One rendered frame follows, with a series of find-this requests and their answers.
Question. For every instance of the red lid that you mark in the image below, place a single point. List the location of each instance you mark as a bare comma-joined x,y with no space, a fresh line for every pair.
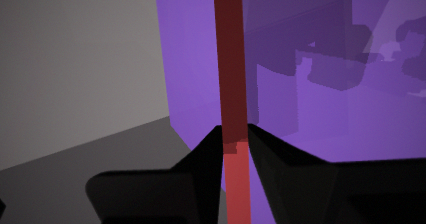
233,102

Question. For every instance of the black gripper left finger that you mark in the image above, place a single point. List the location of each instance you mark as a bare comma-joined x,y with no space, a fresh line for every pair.
190,189

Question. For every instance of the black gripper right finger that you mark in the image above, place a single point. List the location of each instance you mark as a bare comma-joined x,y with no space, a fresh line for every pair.
305,189

